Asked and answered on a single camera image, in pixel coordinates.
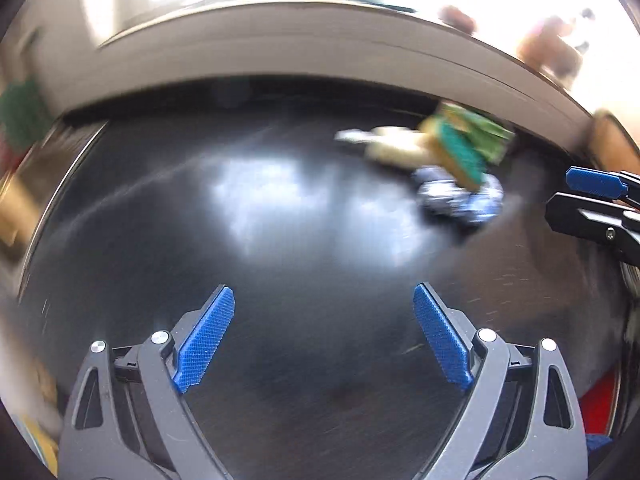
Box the green spongebob snack bag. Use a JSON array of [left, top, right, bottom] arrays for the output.
[[437, 101, 515, 166]]

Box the blue white wrapper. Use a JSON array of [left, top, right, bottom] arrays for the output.
[[412, 166, 504, 226]]

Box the green yellow kitchen sponge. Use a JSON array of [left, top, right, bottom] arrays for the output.
[[418, 116, 485, 192]]

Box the white foam bottle brush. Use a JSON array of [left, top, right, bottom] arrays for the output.
[[334, 126, 437, 171]]

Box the wooden chair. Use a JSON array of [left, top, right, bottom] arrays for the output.
[[587, 110, 640, 174]]

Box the terracotta utensil pot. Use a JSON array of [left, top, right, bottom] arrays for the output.
[[516, 16, 582, 79]]

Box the yellow plastic pitcher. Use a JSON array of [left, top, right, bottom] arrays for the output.
[[1, 171, 44, 252]]

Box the jar of red beans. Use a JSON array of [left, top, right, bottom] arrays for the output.
[[439, 6, 476, 36]]

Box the green cloth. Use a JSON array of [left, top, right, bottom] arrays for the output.
[[1, 79, 53, 153]]

